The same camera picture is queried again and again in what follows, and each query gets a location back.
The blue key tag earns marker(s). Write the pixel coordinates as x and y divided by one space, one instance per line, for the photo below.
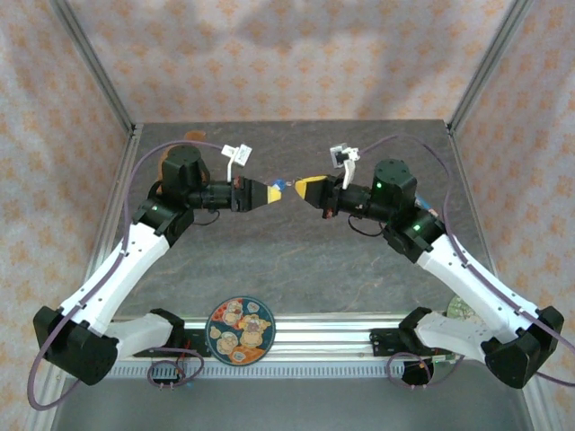
278 183

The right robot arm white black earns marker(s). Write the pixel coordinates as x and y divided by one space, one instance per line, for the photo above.
471 278

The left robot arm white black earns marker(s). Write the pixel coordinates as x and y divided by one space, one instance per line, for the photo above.
130 265

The brown plush toy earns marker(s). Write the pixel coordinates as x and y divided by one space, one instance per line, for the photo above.
195 134

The colour marker pack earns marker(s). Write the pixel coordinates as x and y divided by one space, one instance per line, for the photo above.
429 210

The round cartoon plate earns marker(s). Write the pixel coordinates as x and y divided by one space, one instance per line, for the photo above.
240 330

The green floral plate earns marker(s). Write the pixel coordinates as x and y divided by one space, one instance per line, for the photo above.
460 310

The grey metal panel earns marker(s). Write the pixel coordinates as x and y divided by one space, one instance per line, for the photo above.
292 408

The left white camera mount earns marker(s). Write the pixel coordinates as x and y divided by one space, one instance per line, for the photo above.
230 170

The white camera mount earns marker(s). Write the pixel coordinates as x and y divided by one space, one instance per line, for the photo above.
230 170
348 177

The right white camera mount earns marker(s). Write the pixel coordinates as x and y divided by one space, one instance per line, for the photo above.
348 177

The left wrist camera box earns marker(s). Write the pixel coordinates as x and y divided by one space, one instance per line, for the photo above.
242 155

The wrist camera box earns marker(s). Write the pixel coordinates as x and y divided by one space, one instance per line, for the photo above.
338 155
242 155

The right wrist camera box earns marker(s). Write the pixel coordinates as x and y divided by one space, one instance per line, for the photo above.
338 155

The aluminium side rail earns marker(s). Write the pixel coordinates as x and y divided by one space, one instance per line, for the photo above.
128 161
462 161

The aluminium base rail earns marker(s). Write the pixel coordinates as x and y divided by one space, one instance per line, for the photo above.
314 336

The aluminium frame post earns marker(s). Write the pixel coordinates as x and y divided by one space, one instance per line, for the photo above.
489 63
93 63

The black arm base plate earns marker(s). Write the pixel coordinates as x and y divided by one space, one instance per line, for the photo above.
195 343
386 343

